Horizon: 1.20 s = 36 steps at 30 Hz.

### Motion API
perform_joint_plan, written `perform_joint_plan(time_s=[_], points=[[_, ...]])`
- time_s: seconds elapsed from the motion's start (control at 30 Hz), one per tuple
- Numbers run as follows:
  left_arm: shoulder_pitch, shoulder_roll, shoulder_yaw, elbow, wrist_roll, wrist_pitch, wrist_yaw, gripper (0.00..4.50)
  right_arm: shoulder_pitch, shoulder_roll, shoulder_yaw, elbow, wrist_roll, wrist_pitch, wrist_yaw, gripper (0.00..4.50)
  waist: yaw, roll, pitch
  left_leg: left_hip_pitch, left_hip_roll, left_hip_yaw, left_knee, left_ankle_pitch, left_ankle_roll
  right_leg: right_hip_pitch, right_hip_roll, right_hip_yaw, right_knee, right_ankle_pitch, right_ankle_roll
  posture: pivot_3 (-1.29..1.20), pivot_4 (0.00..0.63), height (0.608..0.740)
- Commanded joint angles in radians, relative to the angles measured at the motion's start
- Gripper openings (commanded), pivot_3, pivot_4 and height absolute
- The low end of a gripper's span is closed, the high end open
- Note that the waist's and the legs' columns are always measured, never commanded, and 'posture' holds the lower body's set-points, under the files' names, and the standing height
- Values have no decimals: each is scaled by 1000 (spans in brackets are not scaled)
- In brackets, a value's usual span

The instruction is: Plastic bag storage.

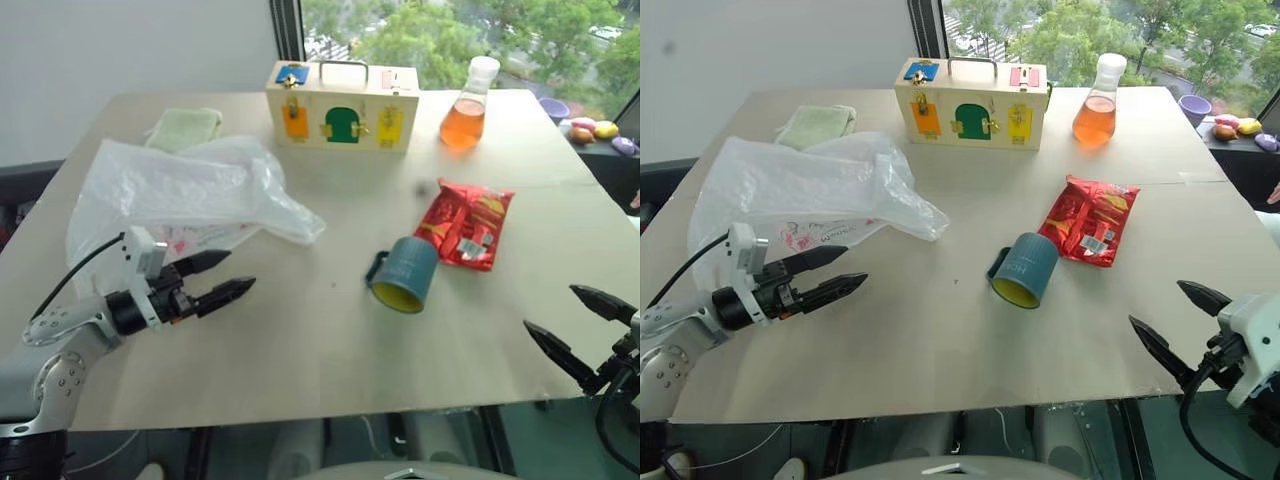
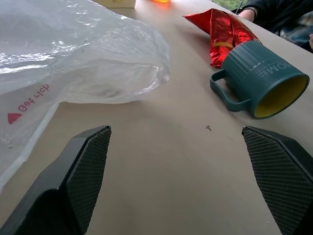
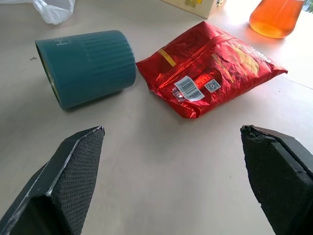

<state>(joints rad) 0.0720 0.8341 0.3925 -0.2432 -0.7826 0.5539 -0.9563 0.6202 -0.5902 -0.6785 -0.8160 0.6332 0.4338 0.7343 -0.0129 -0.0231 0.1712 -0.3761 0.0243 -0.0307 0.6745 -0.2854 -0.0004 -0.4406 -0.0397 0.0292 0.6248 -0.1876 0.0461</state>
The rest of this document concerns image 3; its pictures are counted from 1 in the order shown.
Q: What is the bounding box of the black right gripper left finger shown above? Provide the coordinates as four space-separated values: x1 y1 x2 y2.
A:
0 126 106 235

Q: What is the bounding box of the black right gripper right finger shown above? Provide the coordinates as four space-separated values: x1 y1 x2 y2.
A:
240 124 313 235

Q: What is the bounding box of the teal ribbed cylindrical container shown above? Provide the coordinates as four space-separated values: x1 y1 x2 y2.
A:
35 29 136 110

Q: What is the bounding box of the red foil snack bag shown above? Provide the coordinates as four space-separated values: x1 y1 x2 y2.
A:
135 21 289 119

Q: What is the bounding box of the glass flask with orange liquid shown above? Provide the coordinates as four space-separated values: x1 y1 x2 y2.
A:
249 0 305 39

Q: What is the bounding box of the clear plastic bag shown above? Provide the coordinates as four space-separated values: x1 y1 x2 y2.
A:
32 0 75 25

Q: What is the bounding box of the beige cardboard box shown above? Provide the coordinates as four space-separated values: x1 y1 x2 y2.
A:
161 0 229 20

